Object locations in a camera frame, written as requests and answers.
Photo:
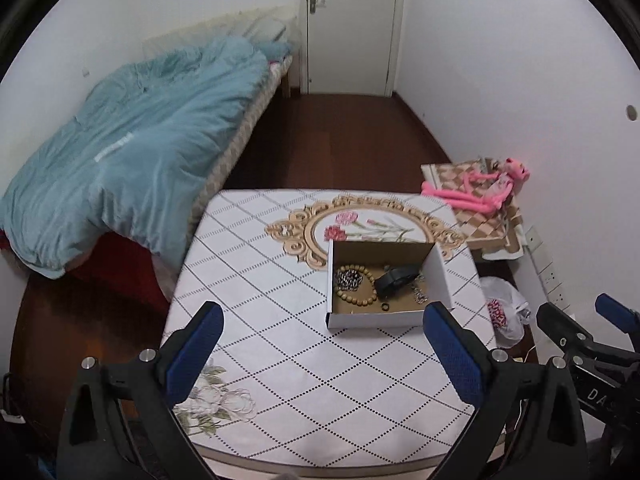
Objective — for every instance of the cardboard box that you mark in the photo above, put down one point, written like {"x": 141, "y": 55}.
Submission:
{"x": 375, "y": 319}

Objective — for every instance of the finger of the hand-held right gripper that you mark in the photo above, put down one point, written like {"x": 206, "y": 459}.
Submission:
{"x": 617, "y": 312}
{"x": 560, "y": 327}

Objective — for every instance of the red patterned pouch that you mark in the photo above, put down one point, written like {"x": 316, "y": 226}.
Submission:
{"x": 497, "y": 312}

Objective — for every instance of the pale pillow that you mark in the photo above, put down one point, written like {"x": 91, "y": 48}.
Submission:
{"x": 250, "y": 25}

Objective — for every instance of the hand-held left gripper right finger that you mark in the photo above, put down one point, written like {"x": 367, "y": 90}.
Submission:
{"x": 450, "y": 350}

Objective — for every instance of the diamond patterned tablecloth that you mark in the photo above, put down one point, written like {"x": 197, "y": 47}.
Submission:
{"x": 280, "y": 335}

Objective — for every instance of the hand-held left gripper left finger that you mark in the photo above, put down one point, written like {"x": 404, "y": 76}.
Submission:
{"x": 197, "y": 350}

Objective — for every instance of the light blue duvet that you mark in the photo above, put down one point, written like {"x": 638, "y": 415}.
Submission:
{"x": 125, "y": 160}

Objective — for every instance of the white door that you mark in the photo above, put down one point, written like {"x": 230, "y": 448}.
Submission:
{"x": 350, "y": 35}

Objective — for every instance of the white plastic bag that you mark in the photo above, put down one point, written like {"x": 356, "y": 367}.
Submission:
{"x": 505, "y": 290}

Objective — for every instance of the round grey wall cap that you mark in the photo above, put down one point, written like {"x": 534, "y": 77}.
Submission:
{"x": 632, "y": 112}

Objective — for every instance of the pink plush toy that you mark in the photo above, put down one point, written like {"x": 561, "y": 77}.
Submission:
{"x": 495, "y": 187}

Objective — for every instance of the white power strip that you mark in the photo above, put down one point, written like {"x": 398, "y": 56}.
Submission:
{"x": 547, "y": 270}

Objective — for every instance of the white table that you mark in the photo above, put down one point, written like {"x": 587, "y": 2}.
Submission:
{"x": 325, "y": 465}

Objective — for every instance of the black smart watch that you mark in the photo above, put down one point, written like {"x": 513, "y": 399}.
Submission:
{"x": 395, "y": 280}

